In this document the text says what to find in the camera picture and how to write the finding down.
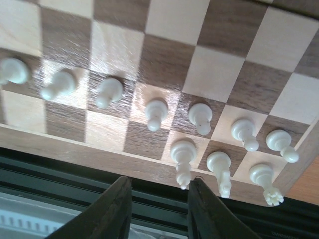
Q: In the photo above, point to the white chess pawn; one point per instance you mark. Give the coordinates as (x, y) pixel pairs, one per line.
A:
(109, 91)
(155, 111)
(13, 70)
(200, 115)
(62, 83)

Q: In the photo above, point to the wooden chessboard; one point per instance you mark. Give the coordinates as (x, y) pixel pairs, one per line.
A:
(245, 59)

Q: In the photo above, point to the black aluminium frame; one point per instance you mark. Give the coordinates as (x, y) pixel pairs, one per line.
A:
(155, 205)

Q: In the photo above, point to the white chess piece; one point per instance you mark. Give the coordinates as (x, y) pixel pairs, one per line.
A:
(262, 175)
(280, 140)
(219, 163)
(183, 152)
(243, 130)

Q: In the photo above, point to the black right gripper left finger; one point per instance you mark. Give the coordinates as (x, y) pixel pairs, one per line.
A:
(107, 218)

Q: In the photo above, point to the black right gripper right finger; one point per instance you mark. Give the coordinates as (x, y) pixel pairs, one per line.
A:
(209, 218)

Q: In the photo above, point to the light blue cable duct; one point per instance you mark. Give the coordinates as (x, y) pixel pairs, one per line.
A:
(30, 223)

